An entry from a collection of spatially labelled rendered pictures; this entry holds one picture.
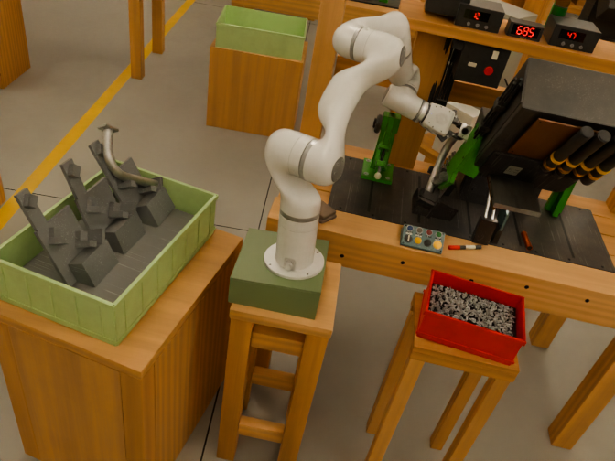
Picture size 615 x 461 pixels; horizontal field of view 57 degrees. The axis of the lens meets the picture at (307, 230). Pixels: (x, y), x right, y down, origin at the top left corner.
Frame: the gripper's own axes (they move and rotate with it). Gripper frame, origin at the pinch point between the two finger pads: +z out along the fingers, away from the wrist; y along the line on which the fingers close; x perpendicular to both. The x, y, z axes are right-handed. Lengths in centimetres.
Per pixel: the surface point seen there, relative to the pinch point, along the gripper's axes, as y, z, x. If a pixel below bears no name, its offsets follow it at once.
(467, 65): 22.9, -8.4, -2.6
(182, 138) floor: -9, -119, 221
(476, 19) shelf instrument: 34.7, -14.5, -11.9
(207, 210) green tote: -66, -71, 2
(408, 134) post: 1.8, -10.1, 32.3
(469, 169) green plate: -12.8, 7.5, -4.0
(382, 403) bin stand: -105, 24, 30
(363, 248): -55, -15, 3
